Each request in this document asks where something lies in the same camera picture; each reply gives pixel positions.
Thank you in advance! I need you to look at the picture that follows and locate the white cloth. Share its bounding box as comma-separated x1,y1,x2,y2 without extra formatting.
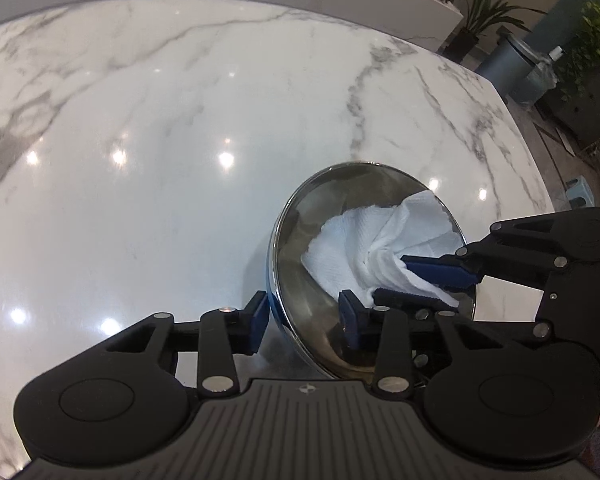
301,191,464,308

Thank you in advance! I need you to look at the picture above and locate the blue steel bowl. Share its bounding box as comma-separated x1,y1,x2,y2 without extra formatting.
268,162,476,380

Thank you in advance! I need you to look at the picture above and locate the small blue stool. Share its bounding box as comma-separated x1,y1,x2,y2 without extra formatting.
565,176,595,209

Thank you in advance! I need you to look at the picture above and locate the grey trash bin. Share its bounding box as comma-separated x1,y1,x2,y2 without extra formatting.
476,32,558,105

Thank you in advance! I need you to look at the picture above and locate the leafy green plant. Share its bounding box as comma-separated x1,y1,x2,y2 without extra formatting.
556,0,600,102

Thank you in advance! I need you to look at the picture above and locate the potted long-leaf plant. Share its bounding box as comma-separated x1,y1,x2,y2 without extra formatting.
442,0,545,63

